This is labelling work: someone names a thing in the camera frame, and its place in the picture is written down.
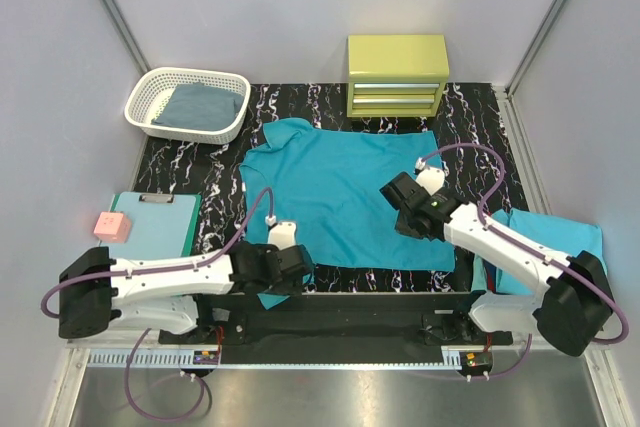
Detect white plastic laundry basket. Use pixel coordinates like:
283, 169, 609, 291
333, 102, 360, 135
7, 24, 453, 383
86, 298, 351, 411
124, 67, 251, 145

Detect yellow-green drawer cabinet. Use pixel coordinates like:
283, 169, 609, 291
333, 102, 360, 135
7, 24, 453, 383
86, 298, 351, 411
347, 34, 450, 118

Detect pink cube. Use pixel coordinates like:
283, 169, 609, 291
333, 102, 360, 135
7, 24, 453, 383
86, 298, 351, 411
93, 211, 131, 243

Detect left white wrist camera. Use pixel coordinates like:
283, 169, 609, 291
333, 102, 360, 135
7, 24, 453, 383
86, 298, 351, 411
265, 215, 297, 250

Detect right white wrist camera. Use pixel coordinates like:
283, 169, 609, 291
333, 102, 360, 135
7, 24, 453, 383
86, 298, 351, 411
414, 158, 445, 195

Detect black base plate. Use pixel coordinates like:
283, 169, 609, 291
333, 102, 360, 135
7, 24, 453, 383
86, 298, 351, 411
159, 293, 513, 368

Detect light blue t shirt pile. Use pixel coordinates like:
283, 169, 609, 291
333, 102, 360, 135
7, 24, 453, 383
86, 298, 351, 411
471, 209, 608, 295

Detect light blue clipboard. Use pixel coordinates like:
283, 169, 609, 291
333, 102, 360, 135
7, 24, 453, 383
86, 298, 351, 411
94, 190, 201, 261

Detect folded grey-blue t shirt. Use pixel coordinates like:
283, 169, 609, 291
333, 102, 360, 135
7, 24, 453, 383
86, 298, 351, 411
152, 83, 244, 131

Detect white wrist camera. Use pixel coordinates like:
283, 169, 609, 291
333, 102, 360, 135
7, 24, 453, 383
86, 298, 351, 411
414, 158, 445, 195
265, 215, 297, 250

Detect dark blue t shirt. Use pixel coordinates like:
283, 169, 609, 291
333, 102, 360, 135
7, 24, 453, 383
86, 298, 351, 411
483, 260, 498, 293

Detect teal t shirt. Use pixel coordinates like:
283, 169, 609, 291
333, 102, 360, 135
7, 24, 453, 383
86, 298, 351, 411
239, 118, 457, 311

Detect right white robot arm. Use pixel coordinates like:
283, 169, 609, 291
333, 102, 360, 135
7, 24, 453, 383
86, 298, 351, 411
380, 169, 615, 357

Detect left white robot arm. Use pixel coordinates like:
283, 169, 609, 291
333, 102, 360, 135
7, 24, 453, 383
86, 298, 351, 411
57, 241, 314, 343

